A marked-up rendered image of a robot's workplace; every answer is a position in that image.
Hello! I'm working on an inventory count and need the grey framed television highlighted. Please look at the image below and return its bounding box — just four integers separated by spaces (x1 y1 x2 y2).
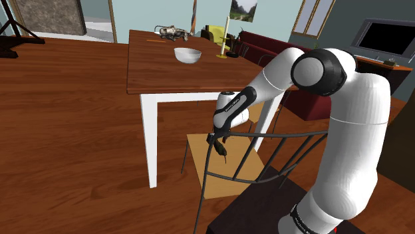
349 18 415 60

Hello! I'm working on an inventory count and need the yellow armchair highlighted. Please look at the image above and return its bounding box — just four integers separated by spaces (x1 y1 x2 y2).
200 25 233 52

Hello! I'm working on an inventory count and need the white candle on yellow holder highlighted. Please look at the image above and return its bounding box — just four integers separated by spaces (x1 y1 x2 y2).
215 14 231 60

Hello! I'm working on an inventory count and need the black tripod stand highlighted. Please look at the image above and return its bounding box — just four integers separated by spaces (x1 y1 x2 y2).
0 0 47 59

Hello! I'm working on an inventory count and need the white bowl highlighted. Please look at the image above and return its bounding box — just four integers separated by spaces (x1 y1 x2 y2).
174 47 202 64

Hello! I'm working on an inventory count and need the dark wooden television stand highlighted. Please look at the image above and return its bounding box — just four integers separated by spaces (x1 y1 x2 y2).
354 55 414 96

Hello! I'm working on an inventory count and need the dark red sofa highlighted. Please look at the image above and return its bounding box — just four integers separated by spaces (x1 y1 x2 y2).
237 30 333 122

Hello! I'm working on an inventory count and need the landscape wall picture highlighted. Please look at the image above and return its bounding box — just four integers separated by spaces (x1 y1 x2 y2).
229 0 259 23

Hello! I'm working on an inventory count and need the dark robot stand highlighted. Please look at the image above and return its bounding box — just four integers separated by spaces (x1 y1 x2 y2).
205 166 367 234

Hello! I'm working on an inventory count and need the marbled grey door panel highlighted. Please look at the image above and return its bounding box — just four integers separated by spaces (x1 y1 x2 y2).
9 0 88 37

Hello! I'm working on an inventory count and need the window with wooden frame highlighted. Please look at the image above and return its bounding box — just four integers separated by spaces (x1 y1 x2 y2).
291 0 337 40

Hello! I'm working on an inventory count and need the brown table with white legs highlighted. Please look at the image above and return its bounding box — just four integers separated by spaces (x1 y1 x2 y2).
126 29 299 189

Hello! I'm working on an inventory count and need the grey mottled figure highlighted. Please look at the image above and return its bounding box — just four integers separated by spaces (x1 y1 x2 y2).
154 25 191 43

